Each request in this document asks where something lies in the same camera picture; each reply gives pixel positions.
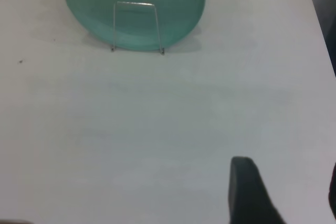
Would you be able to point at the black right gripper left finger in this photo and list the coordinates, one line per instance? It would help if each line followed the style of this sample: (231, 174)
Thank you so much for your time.
(246, 195)

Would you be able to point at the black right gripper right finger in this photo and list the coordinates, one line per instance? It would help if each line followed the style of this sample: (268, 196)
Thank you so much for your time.
(333, 195)

